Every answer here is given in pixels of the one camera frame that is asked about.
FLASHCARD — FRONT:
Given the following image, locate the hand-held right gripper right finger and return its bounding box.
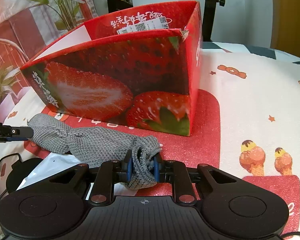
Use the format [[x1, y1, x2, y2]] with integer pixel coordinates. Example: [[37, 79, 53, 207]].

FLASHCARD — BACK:
[[153, 153, 237, 206]]

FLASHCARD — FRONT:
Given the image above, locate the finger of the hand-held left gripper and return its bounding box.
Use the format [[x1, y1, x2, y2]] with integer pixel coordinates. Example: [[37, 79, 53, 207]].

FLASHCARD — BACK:
[[1, 126, 34, 141]]

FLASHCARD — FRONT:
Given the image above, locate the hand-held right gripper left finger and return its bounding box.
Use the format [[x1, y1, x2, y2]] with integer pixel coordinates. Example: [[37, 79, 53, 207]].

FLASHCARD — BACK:
[[49, 150, 133, 206]]

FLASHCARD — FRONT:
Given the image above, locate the grey knitted cloth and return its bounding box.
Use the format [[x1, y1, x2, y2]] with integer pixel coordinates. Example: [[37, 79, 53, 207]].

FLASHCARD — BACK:
[[27, 113, 163, 190]]

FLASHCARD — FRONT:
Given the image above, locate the red strawberry cardboard box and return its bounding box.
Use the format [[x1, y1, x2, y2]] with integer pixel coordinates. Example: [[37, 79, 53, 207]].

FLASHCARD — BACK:
[[20, 1, 203, 137]]

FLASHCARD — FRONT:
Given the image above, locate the dark rounded object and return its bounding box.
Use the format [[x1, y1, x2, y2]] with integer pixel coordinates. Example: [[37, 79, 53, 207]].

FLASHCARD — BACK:
[[5, 158, 48, 193]]

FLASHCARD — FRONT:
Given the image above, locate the white plastic bag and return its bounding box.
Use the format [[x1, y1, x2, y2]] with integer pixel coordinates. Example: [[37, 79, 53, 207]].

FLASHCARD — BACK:
[[16, 152, 130, 198]]

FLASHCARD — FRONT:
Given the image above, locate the black exercise bike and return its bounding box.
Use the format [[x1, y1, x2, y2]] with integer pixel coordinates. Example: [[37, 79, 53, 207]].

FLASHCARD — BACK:
[[100, 0, 246, 43]]

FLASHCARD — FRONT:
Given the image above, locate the yellow wooden door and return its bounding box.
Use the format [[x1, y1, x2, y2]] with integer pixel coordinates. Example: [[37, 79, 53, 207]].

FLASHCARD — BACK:
[[269, 0, 300, 63]]

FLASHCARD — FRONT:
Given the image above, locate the black cable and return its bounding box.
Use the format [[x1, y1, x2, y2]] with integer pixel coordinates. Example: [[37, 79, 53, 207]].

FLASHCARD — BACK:
[[0, 153, 23, 205]]

